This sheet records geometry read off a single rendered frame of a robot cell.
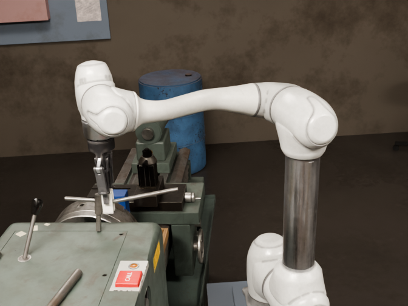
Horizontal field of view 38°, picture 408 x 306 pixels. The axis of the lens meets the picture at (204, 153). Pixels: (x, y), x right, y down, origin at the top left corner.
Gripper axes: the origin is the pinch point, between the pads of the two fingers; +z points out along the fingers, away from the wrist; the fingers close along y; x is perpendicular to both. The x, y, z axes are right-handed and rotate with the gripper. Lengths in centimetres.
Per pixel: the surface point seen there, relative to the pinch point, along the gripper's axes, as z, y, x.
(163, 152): 38, 127, 5
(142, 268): 9.4, -20.3, -13.2
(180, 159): 48, 142, -1
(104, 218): 12.6, 12.0, 5.5
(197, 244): 60, 73, -17
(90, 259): 9.5, -16.2, 2.1
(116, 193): 24, 52, 12
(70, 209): 12.6, 18.1, 18.2
